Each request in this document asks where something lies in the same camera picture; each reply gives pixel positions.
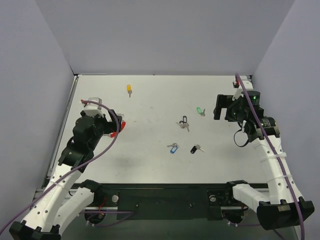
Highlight black tagged key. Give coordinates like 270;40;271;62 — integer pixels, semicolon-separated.
190;144;205;154

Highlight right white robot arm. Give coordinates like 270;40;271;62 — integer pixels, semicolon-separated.
213;90;315;230

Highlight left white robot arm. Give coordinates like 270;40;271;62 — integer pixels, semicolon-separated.
9;108;125;240

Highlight green tagged key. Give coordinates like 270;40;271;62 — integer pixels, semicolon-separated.
196;107;206;117

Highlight black carabiner key bunch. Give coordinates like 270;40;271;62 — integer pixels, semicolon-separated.
176;115;190;132

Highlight yellow tagged key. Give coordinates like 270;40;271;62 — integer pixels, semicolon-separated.
126;84;132;97

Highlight blue tagged key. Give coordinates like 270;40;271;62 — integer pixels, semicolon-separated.
167;142;179;154

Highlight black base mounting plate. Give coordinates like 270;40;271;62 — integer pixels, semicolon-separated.
90;183;249;221

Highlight red handled keyring holder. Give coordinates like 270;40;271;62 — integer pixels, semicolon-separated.
107;113;126;138

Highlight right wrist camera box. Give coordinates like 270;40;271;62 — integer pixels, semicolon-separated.
232;79;240;89

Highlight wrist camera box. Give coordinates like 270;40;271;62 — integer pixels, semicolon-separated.
232;79;240;89
83;97;104;117

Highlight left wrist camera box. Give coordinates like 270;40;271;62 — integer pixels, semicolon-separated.
83;97;104;117

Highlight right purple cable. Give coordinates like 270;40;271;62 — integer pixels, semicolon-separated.
229;73;306;240

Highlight purple cable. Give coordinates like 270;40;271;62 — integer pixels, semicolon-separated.
0;99;136;233
229;73;306;240

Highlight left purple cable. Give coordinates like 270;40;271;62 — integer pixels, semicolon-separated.
0;99;136;233

